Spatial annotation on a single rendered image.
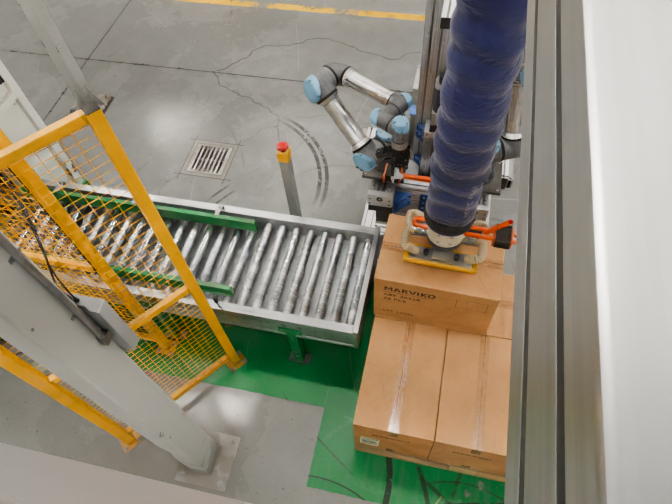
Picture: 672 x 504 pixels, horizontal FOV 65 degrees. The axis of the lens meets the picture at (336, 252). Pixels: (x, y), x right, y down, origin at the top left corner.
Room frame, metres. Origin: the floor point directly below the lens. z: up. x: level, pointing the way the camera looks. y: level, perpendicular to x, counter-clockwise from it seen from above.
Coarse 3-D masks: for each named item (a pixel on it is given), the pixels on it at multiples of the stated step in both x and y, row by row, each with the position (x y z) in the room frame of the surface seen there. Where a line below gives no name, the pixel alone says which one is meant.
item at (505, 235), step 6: (504, 228) 1.32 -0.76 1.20; (510, 228) 1.31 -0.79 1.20; (492, 234) 1.32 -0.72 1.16; (498, 234) 1.29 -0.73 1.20; (504, 234) 1.28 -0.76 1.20; (510, 234) 1.28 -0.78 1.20; (492, 240) 1.27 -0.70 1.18; (498, 240) 1.25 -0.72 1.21; (504, 240) 1.25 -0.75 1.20; (510, 240) 1.25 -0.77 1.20; (498, 246) 1.24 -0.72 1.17; (504, 246) 1.24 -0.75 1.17; (510, 246) 1.24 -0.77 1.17
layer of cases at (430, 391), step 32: (512, 288) 1.35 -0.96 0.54; (384, 320) 1.23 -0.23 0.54; (512, 320) 1.16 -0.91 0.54; (384, 352) 1.05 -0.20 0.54; (416, 352) 1.03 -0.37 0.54; (448, 352) 1.01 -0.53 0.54; (480, 352) 1.00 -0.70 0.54; (384, 384) 0.88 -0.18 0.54; (416, 384) 0.86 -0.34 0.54; (448, 384) 0.85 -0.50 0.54; (480, 384) 0.83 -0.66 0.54; (384, 416) 0.72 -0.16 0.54; (416, 416) 0.70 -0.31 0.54; (448, 416) 0.69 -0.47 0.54; (480, 416) 0.67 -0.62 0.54; (384, 448) 0.65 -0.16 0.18; (416, 448) 0.60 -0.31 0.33; (448, 448) 0.56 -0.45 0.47; (480, 448) 0.53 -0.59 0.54
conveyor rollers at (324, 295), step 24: (72, 216) 2.17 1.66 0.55; (120, 216) 2.15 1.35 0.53; (48, 240) 2.00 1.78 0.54; (120, 240) 1.95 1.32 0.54; (192, 240) 1.89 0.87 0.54; (216, 240) 1.87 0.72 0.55; (264, 240) 1.84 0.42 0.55; (312, 240) 1.81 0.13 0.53; (336, 240) 1.79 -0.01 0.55; (120, 264) 1.77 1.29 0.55; (168, 264) 1.74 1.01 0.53; (192, 264) 1.71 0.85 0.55; (240, 264) 1.68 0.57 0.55; (288, 264) 1.65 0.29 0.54; (336, 264) 1.63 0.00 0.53; (360, 264) 1.60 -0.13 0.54; (168, 288) 1.57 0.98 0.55; (264, 288) 1.51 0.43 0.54; (312, 288) 1.48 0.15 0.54; (360, 288) 1.44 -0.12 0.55; (288, 312) 1.34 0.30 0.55; (336, 312) 1.31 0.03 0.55
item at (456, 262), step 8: (424, 248) 1.33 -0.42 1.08; (432, 248) 1.33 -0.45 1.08; (408, 256) 1.30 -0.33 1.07; (416, 256) 1.29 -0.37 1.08; (424, 256) 1.29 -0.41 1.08; (456, 256) 1.25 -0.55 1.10; (464, 256) 1.27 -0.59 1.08; (424, 264) 1.25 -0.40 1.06; (432, 264) 1.24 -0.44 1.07; (440, 264) 1.24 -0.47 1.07; (448, 264) 1.23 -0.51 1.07; (456, 264) 1.23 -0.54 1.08; (464, 264) 1.22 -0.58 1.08; (472, 264) 1.22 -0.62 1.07; (472, 272) 1.18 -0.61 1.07
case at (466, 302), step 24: (384, 240) 1.49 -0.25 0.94; (384, 264) 1.35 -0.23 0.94; (408, 264) 1.33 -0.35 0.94; (480, 264) 1.29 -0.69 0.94; (384, 288) 1.26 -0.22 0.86; (408, 288) 1.22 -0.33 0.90; (432, 288) 1.19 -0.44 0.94; (456, 288) 1.17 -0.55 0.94; (480, 288) 1.16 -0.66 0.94; (384, 312) 1.26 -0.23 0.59; (408, 312) 1.22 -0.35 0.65; (432, 312) 1.18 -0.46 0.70; (456, 312) 1.14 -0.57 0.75; (480, 312) 1.11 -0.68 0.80
